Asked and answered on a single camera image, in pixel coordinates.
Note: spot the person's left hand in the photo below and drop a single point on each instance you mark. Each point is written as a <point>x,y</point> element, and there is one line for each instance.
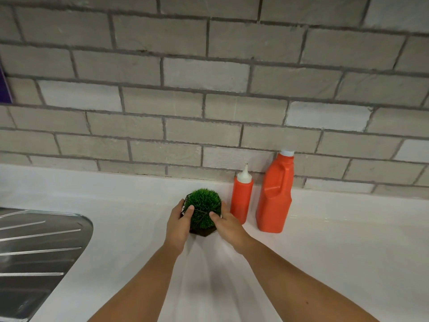
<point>177,228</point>

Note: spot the person's right hand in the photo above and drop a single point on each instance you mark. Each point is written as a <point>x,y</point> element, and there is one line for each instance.
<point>231,231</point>

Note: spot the red squeeze bottle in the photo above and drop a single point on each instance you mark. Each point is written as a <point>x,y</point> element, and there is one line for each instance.
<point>241,197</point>

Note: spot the green plant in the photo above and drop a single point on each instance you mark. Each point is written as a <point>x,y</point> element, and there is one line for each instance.
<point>202,201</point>

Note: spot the orange plastic jug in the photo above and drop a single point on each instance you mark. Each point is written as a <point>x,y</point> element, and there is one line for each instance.
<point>275,197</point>

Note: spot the person's right forearm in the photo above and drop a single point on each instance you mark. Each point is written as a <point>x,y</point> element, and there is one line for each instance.
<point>301,288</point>

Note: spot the person's left forearm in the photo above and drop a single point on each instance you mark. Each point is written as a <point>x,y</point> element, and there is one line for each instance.
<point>137,288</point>

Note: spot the white countertop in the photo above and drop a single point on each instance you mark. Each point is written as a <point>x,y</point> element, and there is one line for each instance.
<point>335,248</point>

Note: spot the steel sink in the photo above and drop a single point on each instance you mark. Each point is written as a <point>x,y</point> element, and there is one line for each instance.
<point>33,264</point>

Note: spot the blue wall sign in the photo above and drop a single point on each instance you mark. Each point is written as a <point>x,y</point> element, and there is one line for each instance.
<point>2,87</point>

